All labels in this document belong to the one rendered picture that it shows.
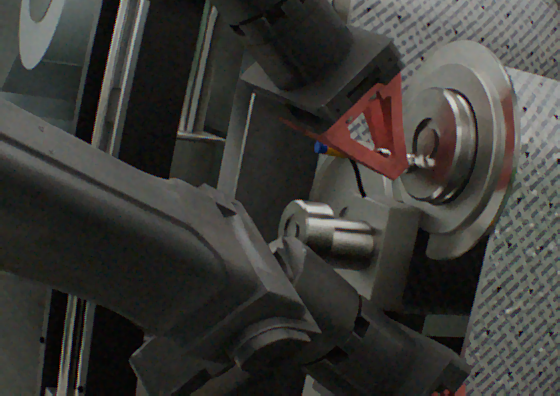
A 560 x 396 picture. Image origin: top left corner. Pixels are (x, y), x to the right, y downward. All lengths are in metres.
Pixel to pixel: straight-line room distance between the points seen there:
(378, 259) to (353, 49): 0.15
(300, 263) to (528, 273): 0.18
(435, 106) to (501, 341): 0.16
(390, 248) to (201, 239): 0.27
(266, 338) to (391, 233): 0.22
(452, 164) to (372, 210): 0.08
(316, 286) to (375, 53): 0.14
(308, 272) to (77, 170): 0.23
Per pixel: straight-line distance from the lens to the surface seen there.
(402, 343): 0.69
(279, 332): 0.57
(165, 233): 0.49
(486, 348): 0.75
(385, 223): 0.77
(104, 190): 0.46
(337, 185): 0.90
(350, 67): 0.68
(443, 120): 0.75
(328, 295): 0.65
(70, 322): 1.09
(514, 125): 0.72
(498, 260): 0.73
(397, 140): 0.74
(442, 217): 0.76
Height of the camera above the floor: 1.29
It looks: 6 degrees down
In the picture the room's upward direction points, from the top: 11 degrees clockwise
